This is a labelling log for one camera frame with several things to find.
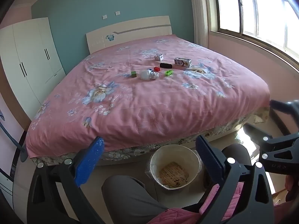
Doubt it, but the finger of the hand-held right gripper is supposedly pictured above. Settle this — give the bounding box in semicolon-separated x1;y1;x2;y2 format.
269;99;299;118
244;124;299;175

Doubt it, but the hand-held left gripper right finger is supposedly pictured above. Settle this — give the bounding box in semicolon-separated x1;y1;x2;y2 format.
196;135;275;224

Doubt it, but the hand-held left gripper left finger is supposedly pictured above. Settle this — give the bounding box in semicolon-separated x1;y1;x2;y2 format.
27;136;105;224

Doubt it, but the cream bin with plastic liner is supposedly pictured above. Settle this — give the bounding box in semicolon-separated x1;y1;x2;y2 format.
145;145;202;194

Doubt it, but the white paper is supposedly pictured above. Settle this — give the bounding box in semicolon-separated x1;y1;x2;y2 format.
140;69;152;81

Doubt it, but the person's right hand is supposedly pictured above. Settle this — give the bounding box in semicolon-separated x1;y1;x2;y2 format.
285;175;299;202

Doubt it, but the light wooden furniture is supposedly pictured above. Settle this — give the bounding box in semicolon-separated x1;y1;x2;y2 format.
272;188;289;207

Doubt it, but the printed paper packet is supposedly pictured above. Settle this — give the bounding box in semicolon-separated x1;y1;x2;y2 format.
159;162;190;187

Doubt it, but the person's left leg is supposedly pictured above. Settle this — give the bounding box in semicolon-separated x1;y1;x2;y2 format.
101;176;170;224

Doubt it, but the pink quilted cloth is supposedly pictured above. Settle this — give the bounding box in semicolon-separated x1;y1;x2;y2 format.
158;183;246;224

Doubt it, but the blue tube stand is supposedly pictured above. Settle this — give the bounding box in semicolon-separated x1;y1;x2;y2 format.
0;109;28;162

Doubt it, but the white milk carton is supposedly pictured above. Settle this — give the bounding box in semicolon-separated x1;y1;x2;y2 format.
174;57;192;69

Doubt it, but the white wardrobe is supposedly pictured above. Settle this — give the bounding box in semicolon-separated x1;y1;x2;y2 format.
0;17;66;124

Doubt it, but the cream curtain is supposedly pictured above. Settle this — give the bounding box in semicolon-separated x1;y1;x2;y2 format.
188;0;212;48

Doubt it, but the bed with white headboard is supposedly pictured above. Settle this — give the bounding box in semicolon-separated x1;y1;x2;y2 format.
25;16;271;166

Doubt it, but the window with metal frame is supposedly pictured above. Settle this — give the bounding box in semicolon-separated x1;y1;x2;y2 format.
206;0;299;68

